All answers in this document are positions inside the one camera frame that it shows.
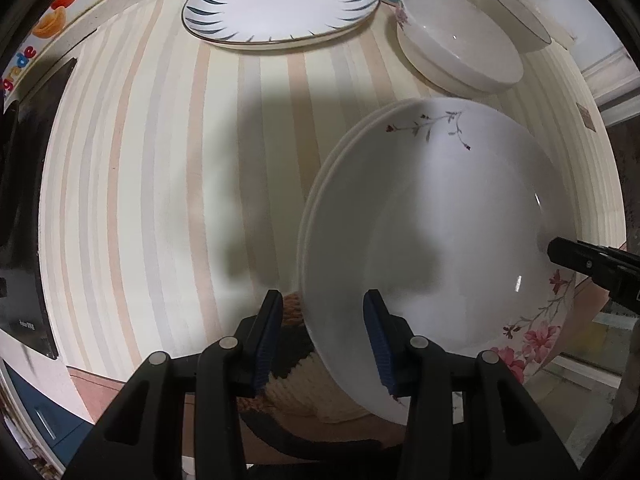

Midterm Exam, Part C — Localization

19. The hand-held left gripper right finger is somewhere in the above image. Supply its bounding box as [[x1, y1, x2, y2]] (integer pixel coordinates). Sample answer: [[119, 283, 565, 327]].
[[362, 289, 581, 480]]

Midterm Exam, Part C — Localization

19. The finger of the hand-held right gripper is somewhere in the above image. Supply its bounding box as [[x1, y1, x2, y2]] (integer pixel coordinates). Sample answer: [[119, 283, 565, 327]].
[[546, 236, 640, 311]]

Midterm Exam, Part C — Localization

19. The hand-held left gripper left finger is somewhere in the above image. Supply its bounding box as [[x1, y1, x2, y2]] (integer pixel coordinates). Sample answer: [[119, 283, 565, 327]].
[[65, 289, 286, 480]]

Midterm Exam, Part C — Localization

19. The large white floral plate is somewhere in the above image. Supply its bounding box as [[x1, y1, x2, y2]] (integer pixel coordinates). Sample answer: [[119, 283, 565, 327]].
[[297, 99, 416, 421], [300, 97, 583, 428]]

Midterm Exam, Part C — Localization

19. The white pink floral bowl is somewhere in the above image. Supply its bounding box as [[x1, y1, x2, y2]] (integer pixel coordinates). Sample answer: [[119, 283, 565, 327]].
[[400, 35, 521, 95], [396, 0, 524, 86]]

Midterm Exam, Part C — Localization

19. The white blue rim bowl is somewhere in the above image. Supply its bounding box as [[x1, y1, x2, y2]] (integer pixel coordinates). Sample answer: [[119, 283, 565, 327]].
[[484, 0, 555, 54]]

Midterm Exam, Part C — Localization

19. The blue leaf pattern plate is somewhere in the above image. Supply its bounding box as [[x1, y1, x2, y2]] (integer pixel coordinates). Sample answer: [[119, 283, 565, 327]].
[[181, 0, 382, 51]]

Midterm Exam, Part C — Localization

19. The knitted brown cream cloth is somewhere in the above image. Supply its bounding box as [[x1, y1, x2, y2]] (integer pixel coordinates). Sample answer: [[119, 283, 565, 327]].
[[239, 290, 386, 423]]

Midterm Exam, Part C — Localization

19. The striped tablecloth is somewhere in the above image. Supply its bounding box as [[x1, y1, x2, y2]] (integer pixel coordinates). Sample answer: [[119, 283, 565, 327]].
[[40, 0, 628, 411]]

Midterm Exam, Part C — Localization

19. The blue cabinet drawer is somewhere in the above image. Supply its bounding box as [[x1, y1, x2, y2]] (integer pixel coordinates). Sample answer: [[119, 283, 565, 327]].
[[0, 360, 96, 461]]

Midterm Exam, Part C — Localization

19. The black induction cooktop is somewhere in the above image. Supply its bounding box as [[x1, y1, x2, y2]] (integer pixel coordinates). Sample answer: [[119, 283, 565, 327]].
[[0, 55, 78, 361]]

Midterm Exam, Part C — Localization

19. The fruit print box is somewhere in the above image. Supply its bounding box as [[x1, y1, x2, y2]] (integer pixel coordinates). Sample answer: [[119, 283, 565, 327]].
[[0, 0, 83, 106]]

